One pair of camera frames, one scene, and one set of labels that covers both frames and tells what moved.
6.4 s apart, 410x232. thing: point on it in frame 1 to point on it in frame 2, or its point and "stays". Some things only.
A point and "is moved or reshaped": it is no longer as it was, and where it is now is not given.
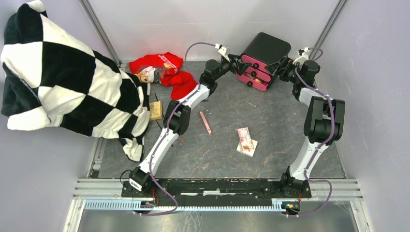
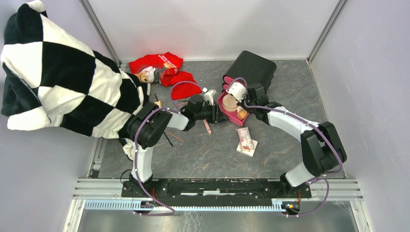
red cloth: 177,81 stays
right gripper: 285,63 to 241,104
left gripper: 241,66 to 217,115
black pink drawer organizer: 261,51 is moved or reshaped
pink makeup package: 244,139 stays
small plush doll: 149,74 stays
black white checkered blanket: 52,79 stays
